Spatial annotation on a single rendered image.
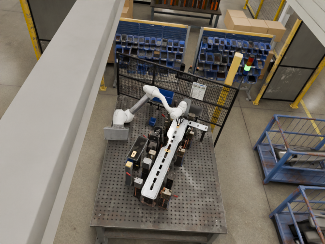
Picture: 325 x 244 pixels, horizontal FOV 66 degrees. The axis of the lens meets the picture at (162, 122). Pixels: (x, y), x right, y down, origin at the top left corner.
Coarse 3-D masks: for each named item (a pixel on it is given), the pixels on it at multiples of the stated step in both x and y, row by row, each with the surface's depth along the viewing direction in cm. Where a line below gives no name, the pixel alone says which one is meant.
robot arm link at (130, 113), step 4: (156, 88) 360; (144, 96) 367; (148, 96) 363; (152, 96) 363; (140, 100) 370; (144, 100) 367; (148, 100) 370; (136, 104) 372; (140, 104) 370; (144, 104) 372; (132, 108) 375; (136, 108) 373; (124, 112) 378; (128, 112) 376; (132, 112) 376; (128, 116) 375; (132, 116) 378; (128, 120) 379
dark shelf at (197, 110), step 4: (152, 100) 389; (172, 100) 394; (180, 100) 396; (160, 104) 387; (168, 104) 387; (172, 104) 388; (192, 104) 393; (192, 108) 386; (196, 108) 387; (200, 108) 388; (192, 112) 380; (196, 112) 381; (200, 112) 382; (196, 116) 378
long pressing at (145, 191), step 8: (184, 120) 371; (176, 128) 358; (184, 128) 360; (168, 136) 346; (176, 136) 348; (168, 144) 336; (176, 144) 338; (160, 152) 325; (168, 152) 327; (160, 160) 317; (168, 160) 319; (152, 168) 307; (152, 176) 300; (160, 176) 301; (144, 184) 291; (152, 184) 293; (160, 184) 294; (144, 192) 285; (152, 192) 286
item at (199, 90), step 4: (192, 84) 368; (196, 84) 366; (200, 84) 364; (196, 88) 371; (200, 88) 368; (204, 88) 366; (192, 92) 379; (196, 92) 376; (200, 92) 374; (204, 92) 371; (192, 96) 384; (196, 96) 381; (200, 96) 379; (200, 100) 384
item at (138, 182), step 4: (136, 180) 288; (140, 180) 288; (136, 184) 289; (140, 184) 286; (136, 188) 297; (140, 188) 293; (136, 192) 303; (140, 192) 305; (136, 196) 310; (140, 196) 312
